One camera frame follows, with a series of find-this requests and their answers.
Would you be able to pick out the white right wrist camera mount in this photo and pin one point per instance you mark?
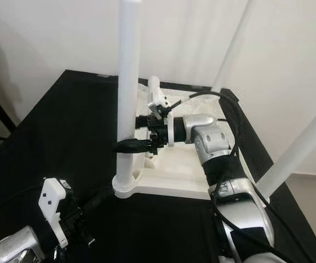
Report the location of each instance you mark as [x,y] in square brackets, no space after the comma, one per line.
[156,93]

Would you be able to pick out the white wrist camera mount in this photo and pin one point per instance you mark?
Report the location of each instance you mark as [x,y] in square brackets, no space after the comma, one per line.
[156,93]
[53,200]

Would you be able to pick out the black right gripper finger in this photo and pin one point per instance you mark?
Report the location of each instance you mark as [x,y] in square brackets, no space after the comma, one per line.
[131,146]
[142,121]

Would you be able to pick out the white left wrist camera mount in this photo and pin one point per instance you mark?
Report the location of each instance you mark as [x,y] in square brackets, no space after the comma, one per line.
[53,200]

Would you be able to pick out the white plastic table top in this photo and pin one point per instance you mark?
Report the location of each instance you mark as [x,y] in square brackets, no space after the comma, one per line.
[174,175]

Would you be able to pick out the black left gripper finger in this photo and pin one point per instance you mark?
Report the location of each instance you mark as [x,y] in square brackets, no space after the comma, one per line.
[96,198]

